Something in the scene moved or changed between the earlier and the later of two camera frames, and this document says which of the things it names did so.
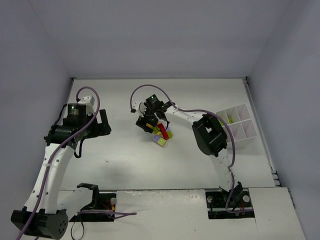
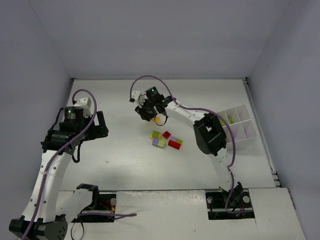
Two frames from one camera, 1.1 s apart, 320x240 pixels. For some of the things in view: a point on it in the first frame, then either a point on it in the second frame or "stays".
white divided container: [241, 125] stays
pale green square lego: [161, 142] stays
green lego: [170, 134] -> [179, 141]
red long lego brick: [163, 131] -> [174, 144]
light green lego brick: [222, 124] stays
